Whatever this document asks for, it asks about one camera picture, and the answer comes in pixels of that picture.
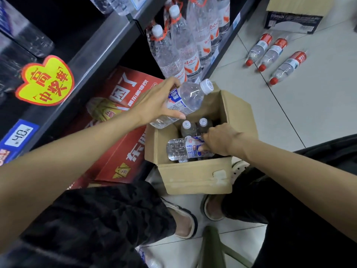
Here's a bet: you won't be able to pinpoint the open brown cardboard box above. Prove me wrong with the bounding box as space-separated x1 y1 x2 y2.
144 82 259 195

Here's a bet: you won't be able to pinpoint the clear blue-label water bottle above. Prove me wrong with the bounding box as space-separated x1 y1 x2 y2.
197 117 213 135
180 120 198 138
150 79 214 129
166 136 216 163

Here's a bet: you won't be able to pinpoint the person's left slipper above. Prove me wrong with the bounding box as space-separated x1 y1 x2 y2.
161 197 199 239

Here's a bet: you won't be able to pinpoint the black store shelf unit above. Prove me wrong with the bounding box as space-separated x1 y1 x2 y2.
0 0 263 193

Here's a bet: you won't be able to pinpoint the clear bottles with pale label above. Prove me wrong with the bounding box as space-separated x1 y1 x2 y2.
88 0 149 16

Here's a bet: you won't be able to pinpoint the person's left forearm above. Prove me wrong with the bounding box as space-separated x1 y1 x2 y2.
0 108 141 254

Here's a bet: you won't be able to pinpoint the person's right slipper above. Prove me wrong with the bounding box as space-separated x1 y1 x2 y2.
200 160 250 222

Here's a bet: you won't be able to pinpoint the closed cardboard carton dark print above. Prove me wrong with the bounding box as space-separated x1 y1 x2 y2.
264 0 337 34

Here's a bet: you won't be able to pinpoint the red-cap red-label water bottle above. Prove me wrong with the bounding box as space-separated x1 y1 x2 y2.
269 51 307 86
245 32 273 67
258 37 288 72

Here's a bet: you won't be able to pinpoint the large orange-label water bottle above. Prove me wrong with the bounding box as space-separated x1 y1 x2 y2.
186 0 213 68
146 24 188 83
168 4 202 82
208 0 221 55
217 0 231 39

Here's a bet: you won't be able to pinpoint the blue shelf price tag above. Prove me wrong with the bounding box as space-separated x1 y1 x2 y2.
0 119 40 167

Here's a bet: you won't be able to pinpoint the person's right hand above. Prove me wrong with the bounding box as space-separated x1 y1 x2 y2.
197 123 244 157

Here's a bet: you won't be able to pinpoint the shrink-wrapped water bottle pack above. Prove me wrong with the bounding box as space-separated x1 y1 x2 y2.
0 0 55 58
0 33 37 94

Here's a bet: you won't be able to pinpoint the red drink carton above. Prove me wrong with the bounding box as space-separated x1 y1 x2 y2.
62 66 165 191

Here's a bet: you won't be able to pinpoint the person's left hand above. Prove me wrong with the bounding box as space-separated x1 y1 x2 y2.
131 76 186 128

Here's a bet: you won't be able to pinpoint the yellow heart-shaped promo sign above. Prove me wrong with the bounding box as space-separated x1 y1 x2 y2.
15 55 75 107

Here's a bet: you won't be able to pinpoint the person's right forearm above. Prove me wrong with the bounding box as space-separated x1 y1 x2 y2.
231 133 357 244

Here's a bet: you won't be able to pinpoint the person's slipper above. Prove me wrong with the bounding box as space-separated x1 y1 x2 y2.
161 197 199 239
200 160 250 222

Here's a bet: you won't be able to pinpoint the green stool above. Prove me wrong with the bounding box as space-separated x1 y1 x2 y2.
197 225 254 268

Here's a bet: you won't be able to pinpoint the person's black shorts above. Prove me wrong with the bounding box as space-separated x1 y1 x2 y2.
0 133 357 268

